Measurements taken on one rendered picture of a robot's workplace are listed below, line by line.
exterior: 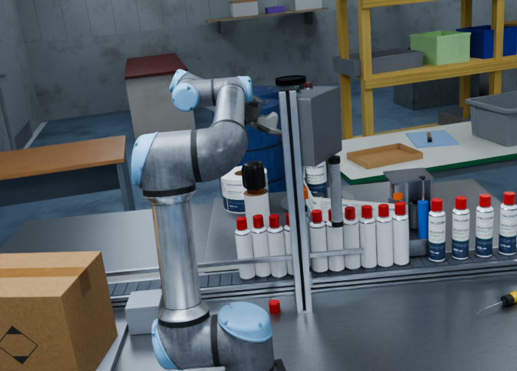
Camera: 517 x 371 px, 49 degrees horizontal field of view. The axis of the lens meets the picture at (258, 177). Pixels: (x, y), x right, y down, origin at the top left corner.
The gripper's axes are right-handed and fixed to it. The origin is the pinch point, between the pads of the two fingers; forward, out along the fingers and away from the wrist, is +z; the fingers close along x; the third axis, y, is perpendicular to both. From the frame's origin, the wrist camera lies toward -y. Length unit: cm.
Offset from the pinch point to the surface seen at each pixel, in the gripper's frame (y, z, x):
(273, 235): -28.5, 11.4, -6.5
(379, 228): -12.9, 40.6, -5.7
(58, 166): -122, -95, 199
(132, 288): -65, -22, -4
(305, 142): 5.0, 4.3, -20.3
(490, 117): 29, 128, 147
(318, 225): -20.0, 22.7, -5.4
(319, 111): 14.0, 4.5, -18.1
